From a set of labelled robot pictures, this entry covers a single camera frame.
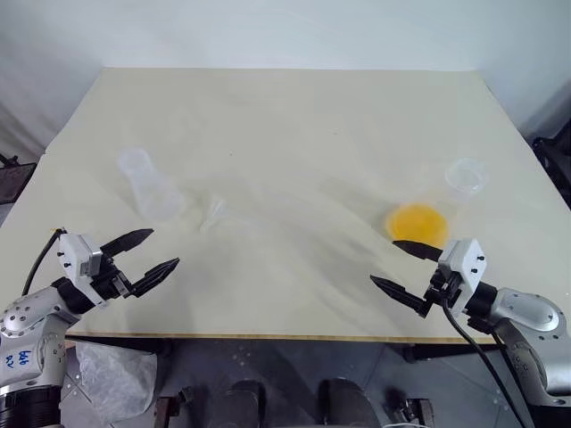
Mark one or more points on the large clear flask orange liquid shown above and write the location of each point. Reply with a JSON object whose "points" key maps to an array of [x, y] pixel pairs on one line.
{"points": [[419, 223]]}

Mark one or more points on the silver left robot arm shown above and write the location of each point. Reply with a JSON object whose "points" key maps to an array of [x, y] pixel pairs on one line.
{"points": [[31, 316]]}

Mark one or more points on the small clear plastic funnel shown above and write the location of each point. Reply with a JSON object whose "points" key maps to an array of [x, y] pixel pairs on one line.
{"points": [[213, 211]]}

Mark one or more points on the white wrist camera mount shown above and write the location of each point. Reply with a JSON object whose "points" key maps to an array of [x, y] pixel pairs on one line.
{"points": [[468, 263], [73, 256]]}

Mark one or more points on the dark rounded shape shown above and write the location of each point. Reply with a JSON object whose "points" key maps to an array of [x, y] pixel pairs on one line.
{"points": [[345, 403], [243, 403]]}

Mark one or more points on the small clear conical flask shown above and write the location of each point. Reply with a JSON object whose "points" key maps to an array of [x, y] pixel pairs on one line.
{"points": [[154, 196]]}

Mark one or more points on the clear crumpled plastic bag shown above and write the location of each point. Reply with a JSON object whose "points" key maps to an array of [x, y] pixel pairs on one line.
{"points": [[111, 383]]}

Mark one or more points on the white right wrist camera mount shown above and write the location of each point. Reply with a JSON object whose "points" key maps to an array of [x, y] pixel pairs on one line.
{"points": [[468, 263]]}

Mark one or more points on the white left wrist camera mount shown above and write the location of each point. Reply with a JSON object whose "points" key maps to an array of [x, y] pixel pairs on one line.
{"points": [[73, 256]]}

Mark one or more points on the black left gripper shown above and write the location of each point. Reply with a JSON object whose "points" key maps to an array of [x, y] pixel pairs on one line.
{"points": [[109, 283]]}

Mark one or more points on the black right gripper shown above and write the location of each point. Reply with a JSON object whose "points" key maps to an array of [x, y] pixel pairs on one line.
{"points": [[448, 287]]}

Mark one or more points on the black table frame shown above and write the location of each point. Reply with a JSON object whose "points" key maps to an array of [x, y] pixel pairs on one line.
{"points": [[450, 351]]}

